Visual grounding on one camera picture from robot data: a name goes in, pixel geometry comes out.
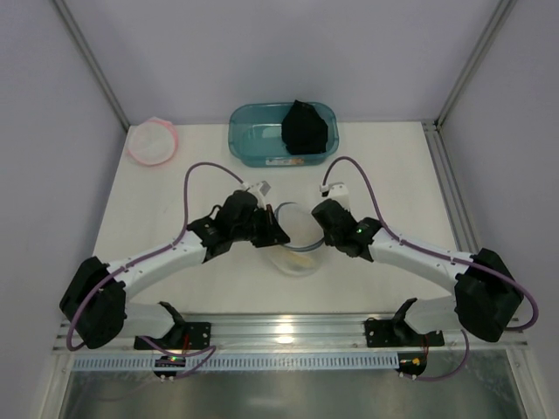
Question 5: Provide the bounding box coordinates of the aluminium mounting rail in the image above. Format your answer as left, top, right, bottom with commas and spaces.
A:
52, 312, 529, 353

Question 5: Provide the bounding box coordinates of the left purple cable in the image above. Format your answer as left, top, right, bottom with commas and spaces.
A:
65, 161, 252, 351

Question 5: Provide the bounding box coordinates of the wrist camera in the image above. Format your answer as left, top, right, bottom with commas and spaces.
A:
241, 181, 271, 209
319, 182, 350, 210

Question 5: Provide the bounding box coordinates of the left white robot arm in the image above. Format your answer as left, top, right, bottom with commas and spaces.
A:
59, 190, 290, 352

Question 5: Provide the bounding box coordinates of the right aluminium frame rail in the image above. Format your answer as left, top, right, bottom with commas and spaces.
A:
421, 121, 480, 253

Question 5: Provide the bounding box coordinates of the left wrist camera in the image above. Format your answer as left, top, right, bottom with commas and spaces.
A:
241, 181, 271, 209

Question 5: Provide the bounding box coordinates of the teal plastic bin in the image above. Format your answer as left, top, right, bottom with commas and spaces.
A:
228, 102, 340, 168

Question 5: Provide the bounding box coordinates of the blue-rimmed mesh laundry bag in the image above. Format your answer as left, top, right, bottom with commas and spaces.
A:
267, 202, 324, 277

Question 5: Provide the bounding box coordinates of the white slotted cable duct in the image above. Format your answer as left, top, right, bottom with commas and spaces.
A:
72, 352, 399, 373

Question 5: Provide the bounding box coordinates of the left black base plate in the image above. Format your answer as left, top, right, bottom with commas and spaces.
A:
134, 322, 211, 351

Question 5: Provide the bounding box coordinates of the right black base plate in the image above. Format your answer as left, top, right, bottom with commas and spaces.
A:
363, 318, 445, 347

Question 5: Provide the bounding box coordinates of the pink-rimmed mesh laundry bag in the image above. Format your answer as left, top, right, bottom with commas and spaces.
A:
127, 118, 179, 167

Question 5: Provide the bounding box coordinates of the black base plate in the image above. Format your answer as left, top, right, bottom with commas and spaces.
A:
363, 318, 445, 347
134, 322, 211, 351

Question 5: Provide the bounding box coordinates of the yellow bra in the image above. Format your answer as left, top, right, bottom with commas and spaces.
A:
289, 254, 316, 270

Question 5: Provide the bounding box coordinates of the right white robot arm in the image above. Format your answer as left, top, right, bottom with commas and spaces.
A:
312, 199, 523, 343

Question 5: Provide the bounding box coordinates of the black bra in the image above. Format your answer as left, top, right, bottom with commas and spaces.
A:
281, 100, 328, 155

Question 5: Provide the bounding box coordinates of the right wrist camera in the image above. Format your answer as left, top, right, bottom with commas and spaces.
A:
319, 182, 350, 210

